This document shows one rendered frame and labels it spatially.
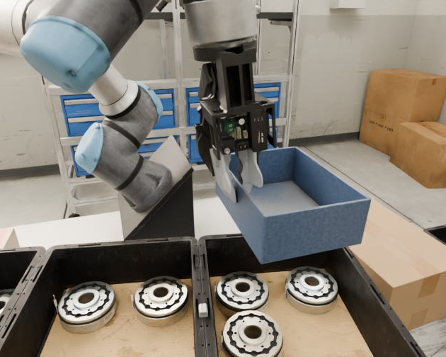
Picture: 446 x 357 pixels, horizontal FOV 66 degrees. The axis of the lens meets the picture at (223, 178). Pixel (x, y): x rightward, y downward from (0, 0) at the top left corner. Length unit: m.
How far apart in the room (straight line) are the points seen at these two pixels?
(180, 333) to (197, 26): 0.52
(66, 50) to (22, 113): 3.04
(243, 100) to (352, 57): 3.68
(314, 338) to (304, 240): 0.28
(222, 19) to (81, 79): 0.15
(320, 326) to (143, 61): 2.84
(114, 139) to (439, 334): 0.88
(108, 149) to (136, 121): 0.10
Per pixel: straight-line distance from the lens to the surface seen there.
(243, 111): 0.37
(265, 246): 0.43
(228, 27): 0.37
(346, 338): 0.71
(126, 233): 0.99
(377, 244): 0.90
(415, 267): 0.87
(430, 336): 0.97
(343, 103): 4.10
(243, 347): 0.63
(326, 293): 0.74
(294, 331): 0.70
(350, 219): 0.48
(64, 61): 0.37
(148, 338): 0.69
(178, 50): 2.40
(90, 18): 0.38
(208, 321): 0.57
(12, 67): 3.33
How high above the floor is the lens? 1.35
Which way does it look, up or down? 26 degrees down
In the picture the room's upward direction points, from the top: straight up
